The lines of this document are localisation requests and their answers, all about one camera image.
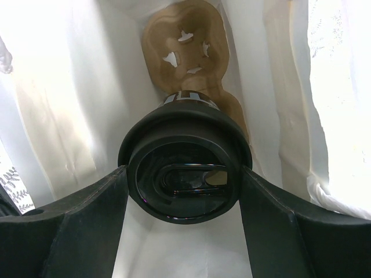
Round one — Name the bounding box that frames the light blue paper bag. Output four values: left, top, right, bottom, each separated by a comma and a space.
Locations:
1, 1, 370, 277

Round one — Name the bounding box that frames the black plastic cup lid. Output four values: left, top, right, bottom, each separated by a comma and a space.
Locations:
117, 103, 253, 225

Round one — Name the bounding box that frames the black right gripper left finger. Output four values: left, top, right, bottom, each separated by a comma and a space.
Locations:
1, 166, 128, 277

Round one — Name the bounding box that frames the brown cardboard cup carrier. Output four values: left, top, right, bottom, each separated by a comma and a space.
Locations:
141, 1, 248, 135

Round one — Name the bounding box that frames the dark takeout coffee cup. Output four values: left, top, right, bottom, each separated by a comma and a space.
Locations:
158, 90, 220, 110

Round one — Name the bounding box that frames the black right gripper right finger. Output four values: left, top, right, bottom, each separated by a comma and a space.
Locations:
239, 167, 370, 277

